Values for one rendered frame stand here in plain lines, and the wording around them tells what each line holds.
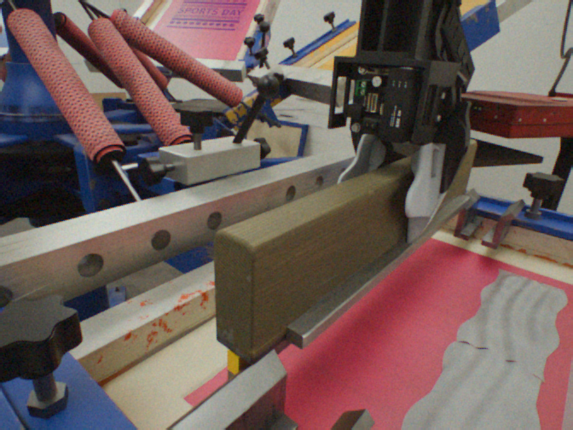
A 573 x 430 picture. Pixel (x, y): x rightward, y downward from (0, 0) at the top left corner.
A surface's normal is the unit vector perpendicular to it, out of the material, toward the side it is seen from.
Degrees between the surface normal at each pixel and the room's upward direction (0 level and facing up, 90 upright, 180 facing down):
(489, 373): 30
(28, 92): 62
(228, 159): 90
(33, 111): 77
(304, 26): 90
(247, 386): 45
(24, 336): 0
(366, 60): 90
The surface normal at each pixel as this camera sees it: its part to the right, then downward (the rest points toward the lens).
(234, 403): 0.58, -0.45
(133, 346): 0.77, 0.29
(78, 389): 0.05, -0.92
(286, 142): -0.63, 0.10
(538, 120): 0.36, 0.38
